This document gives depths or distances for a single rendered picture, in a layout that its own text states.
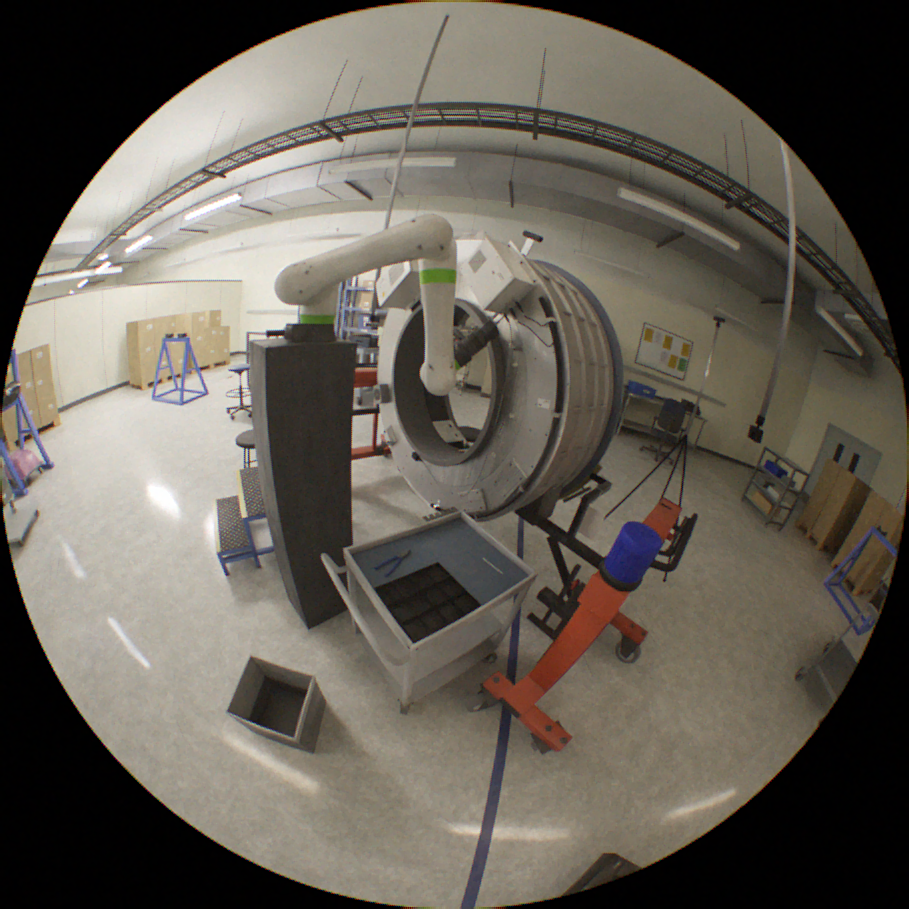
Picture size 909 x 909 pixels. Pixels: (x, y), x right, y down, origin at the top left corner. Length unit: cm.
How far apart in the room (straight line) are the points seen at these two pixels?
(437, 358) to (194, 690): 179
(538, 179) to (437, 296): 383
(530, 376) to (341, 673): 153
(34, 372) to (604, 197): 880
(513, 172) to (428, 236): 393
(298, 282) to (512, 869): 211
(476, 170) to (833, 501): 753
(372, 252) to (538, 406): 74
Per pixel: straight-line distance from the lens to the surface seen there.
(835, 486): 674
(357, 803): 148
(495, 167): 474
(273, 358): 97
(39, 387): 678
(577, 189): 466
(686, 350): 764
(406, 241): 83
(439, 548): 120
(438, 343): 96
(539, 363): 113
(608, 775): 174
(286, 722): 157
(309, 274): 91
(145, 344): 730
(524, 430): 118
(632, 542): 76
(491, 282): 116
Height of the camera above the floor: 147
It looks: 25 degrees down
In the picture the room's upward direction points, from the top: 10 degrees clockwise
